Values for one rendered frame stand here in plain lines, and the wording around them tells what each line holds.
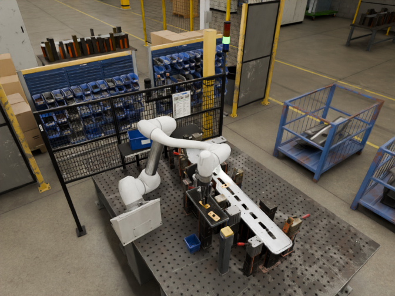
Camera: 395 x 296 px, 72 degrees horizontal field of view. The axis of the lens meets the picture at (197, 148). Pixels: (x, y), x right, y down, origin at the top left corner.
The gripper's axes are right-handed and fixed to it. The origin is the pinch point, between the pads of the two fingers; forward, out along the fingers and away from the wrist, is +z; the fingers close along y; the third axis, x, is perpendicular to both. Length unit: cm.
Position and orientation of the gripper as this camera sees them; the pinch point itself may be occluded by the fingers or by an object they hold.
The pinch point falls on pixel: (204, 199)
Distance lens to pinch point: 195.3
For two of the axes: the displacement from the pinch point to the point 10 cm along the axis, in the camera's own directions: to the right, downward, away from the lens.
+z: -0.1, 8.1, 5.8
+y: -7.8, 3.6, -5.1
